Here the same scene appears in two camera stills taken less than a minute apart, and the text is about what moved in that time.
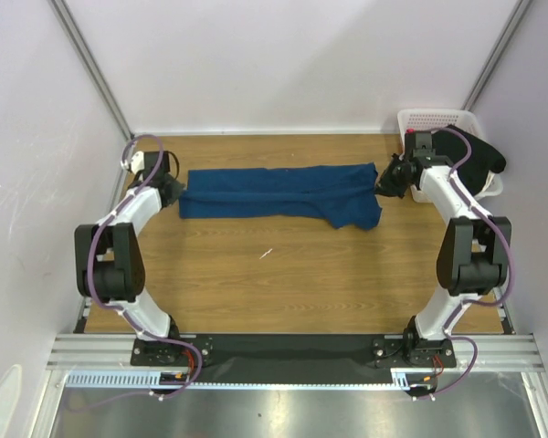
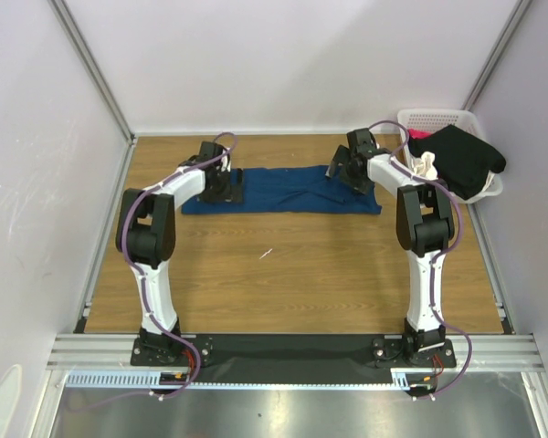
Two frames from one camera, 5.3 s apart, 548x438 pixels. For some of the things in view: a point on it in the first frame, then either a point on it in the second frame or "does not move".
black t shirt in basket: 481,161 does not move
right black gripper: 394,178 -> 339,163
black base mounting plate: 294,356 does not move
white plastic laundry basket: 430,119 does not move
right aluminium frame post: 518,14 does not move
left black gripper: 177,190 -> 232,193
